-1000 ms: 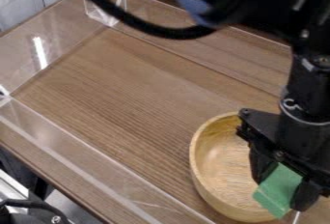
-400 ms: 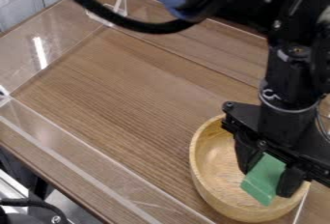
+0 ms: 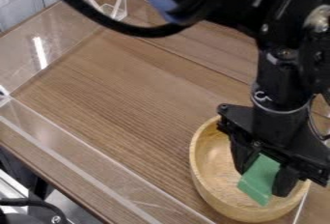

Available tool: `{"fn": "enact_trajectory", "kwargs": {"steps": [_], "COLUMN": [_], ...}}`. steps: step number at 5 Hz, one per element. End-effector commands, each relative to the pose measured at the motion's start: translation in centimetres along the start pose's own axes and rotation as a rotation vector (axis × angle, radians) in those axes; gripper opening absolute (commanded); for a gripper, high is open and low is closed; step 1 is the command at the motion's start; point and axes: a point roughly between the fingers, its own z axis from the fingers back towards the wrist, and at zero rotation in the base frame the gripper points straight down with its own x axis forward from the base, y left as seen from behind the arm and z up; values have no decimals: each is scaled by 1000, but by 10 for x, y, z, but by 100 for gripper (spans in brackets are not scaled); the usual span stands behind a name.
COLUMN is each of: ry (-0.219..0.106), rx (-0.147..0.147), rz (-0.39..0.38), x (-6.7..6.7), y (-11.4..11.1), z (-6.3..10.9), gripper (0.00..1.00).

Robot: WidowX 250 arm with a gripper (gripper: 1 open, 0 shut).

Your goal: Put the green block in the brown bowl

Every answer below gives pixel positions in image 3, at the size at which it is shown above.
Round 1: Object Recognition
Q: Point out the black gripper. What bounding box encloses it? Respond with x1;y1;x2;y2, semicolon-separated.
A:
217;98;330;198

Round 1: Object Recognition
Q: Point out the green rectangular block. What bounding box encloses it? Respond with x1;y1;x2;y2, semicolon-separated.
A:
237;154;279;207

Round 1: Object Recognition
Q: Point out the brown wooden bowl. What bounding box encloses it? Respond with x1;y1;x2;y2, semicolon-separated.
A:
189;117;311;223

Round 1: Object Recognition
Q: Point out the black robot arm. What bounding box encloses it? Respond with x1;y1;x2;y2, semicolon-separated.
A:
61;0;330;197

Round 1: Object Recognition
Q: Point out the clear acrylic corner bracket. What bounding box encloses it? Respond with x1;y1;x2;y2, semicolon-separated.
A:
84;0;128;21

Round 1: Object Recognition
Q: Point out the black cable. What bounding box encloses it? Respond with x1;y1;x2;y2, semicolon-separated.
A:
0;198;69;224

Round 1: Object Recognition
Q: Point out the clear acrylic tray wall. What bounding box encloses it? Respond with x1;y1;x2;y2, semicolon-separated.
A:
0;0;330;224

